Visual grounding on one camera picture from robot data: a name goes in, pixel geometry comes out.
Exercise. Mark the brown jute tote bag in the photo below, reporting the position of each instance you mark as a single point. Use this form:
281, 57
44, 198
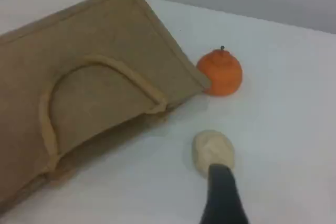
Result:
105, 64

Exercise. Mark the cream round bun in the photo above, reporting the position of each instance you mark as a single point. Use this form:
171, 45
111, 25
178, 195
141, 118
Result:
212, 148

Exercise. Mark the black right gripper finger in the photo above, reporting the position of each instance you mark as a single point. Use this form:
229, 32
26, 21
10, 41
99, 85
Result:
223, 197

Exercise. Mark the orange tangerine toy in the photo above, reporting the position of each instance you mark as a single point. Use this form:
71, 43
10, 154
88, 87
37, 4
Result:
220, 74

